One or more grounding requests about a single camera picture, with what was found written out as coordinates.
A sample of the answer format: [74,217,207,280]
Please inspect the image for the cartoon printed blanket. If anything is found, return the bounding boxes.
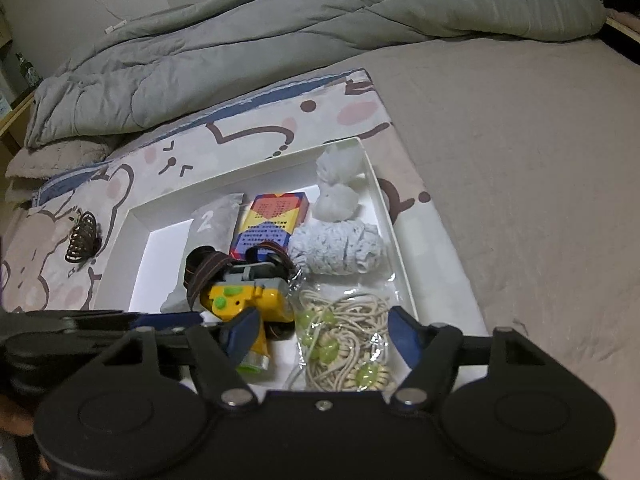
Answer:
[0,67,491,338]

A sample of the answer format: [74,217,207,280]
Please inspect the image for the green glass bottle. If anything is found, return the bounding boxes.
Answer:
[15,52,41,88]

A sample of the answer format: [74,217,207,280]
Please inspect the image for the grey quilted duvet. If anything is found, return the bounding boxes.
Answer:
[25,0,606,148]

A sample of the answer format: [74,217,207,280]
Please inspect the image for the white charging cable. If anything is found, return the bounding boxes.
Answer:
[65,0,131,34]

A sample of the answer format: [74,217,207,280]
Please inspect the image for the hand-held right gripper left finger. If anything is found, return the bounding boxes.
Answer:
[95,305,261,411]

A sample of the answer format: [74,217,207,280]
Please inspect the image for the person's left forearm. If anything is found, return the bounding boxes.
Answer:
[0,394,41,436]

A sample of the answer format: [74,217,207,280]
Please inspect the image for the wooden headboard shelf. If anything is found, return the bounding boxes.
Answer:
[0,85,38,161]

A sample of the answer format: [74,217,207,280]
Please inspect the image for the grey-brown bed sheet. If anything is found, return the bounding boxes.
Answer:
[345,35,640,461]

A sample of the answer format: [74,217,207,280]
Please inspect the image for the colourful card box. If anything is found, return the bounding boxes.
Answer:
[229,192,307,261]

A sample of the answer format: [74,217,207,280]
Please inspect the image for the fluffy white pom-pom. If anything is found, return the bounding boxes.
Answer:
[314,182,360,223]
[316,142,366,186]

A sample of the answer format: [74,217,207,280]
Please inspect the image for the grey fabric pouch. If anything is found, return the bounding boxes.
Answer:
[160,192,243,313]

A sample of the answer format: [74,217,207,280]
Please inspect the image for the white cardboard box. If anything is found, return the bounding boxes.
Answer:
[92,135,418,393]

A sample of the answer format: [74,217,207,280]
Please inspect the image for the white crochet scrunchie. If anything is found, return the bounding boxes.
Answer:
[289,221,386,277]

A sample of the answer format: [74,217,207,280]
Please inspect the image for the pinkish grey pillow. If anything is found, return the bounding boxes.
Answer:
[5,137,118,206]

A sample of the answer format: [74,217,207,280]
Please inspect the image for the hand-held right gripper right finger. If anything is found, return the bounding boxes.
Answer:
[387,305,551,409]

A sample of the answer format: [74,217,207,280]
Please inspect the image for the yellow headlamp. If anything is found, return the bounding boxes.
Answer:
[184,242,296,373]

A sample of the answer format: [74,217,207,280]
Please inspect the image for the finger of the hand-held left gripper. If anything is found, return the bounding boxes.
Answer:
[65,309,202,334]

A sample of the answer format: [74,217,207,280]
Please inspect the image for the clear bag of cream cords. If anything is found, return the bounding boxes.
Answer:
[285,280,401,393]

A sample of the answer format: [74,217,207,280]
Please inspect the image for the black hair claw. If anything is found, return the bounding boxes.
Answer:
[64,211,101,264]

